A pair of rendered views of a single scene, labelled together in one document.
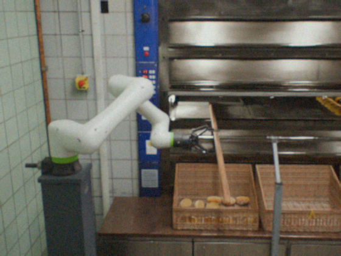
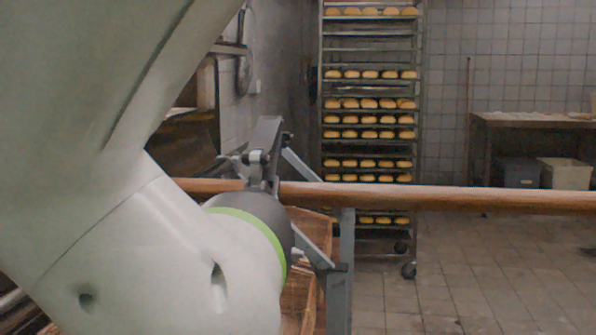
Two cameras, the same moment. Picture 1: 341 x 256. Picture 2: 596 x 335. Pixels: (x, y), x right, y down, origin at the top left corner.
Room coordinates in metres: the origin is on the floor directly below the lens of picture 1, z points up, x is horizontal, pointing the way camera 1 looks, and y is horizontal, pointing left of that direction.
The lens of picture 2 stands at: (2.22, 0.44, 1.34)
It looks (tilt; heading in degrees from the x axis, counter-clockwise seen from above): 11 degrees down; 276
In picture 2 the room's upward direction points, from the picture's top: straight up
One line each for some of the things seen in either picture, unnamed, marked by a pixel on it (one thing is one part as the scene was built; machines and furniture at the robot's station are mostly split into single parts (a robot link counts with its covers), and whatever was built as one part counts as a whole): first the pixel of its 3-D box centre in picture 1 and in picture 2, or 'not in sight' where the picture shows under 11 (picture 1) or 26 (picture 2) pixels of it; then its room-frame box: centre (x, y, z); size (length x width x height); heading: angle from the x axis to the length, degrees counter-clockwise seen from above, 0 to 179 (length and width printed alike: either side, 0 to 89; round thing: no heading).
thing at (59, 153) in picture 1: (65, 140); not in sight; (1.82, 0.58, 1.36); 0.16 x 0.13 x 0.19; 54
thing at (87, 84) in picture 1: (83, 81); not in sight; (2.82, 0.74, 1.46); 0.10 x 0.07 x 0.10; 88
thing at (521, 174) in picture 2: not in sight; (516, 172); (0.62, -4.64, 0.35); 0.50 x 0.36 x 0.24; 88
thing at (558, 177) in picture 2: not in sight; (562, 174); (0.21, -4.62, 0.35); 0.50 x 0.36 x 0.24; 89
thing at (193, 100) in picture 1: (209, 99); not in sight; (3.48, -0.19, 1.20); 0.55 x 0.36 x 0.03; 89
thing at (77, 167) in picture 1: (53, 164); not in sight; (1.83, 0.65, 1.23); 0.26 x 0.15 x 0.06; 89
